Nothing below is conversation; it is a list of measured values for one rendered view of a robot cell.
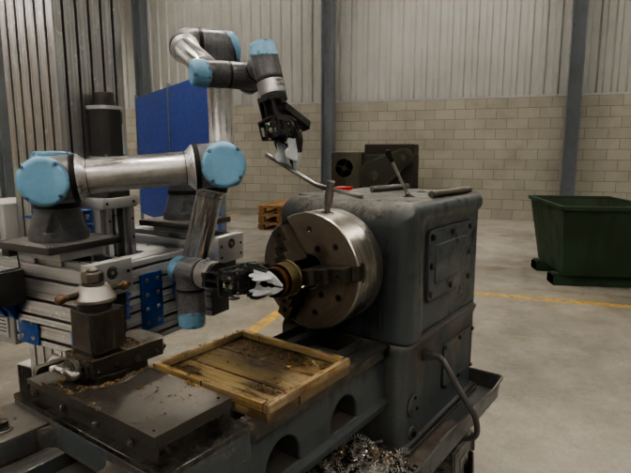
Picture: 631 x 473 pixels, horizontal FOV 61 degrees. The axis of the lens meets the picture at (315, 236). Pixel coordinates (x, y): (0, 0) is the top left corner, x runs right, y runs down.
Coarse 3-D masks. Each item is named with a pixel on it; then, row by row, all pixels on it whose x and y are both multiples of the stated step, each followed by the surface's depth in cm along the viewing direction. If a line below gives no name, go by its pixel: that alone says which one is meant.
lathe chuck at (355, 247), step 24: (288, 216) 143; (312, 216) 138; (336, 216) 139; (312, 240) 139; (336, 240) 135; (360, 240) 136; (312, 264) 150; (336, 264) 136; (360, 264) 133; (312, 288) 142; (336, 288) 137; (360, 288) 133; (312, 312) 143; (336, 312) 138; (360, 312) 144
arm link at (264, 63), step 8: (256, 40) 143; (264, 40) 143; (272, 40) 145; (256, 48) 143; (264, 48) 142; (272, 48) 143; (256, 56) 143; (264, 56) 142; (272, 56) 143; (248, 64) 148; (256, 64) 143; (264, 64) 142; (272, 64) 143; (256, 72) 144; (264, 72) 142; (272, 72) 142; (280, 72) 144; (256, 80) 144
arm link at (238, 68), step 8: (232, 64) 149; (240, 64) 150; (240, 72) 149; (248, 72) 148; (240, 80) 150; (248, 80) 151; (232, 88) 153; (240, 88) 153; (248, 88) 154; (256, 88) 155
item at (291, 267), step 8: (280, 264) 131; (288, 264) 132; (272, 272) 129; (280, 272) 128; (288, 272) 129; (296, 272) 131; (280, 280) 128; (288, 280) 129; (296, 280) 130; (288, 288) 130; (296, 288) 131; (272, 296) 130; (280, 296) 129; (288, 296) 135
